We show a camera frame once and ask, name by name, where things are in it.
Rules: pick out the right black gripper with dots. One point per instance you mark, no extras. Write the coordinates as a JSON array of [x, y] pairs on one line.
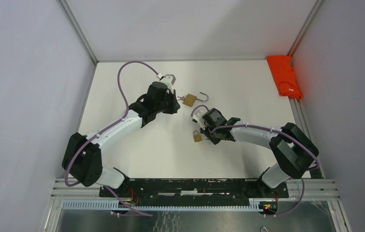
[[215, 140]]

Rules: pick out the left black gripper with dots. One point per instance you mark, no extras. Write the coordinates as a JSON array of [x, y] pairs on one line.
[[175, 105]]

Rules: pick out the large brass padlock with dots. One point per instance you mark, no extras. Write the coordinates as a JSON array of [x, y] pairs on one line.
[[191, 99]]

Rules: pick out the small brass padlock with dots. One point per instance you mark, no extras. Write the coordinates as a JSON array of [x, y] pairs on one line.
[[197, 137]]

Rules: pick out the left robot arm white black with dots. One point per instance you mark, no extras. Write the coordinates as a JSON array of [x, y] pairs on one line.
[[84, 153]]

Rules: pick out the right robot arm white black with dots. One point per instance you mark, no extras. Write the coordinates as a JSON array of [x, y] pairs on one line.
[[294, 152]]

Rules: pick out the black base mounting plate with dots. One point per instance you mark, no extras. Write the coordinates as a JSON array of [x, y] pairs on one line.
[[195, 192]]

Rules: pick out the orange folded cloth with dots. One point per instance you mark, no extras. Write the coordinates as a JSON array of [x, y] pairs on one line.
[[284, 76]]

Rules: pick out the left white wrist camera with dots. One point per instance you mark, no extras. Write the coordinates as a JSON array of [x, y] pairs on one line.
[[168, 80]]

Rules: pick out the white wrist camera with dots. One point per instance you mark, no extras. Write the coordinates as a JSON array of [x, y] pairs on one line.
[[198, 118], [168, 80]]

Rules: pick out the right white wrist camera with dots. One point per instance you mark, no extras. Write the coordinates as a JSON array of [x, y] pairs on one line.
[[198, 118]]

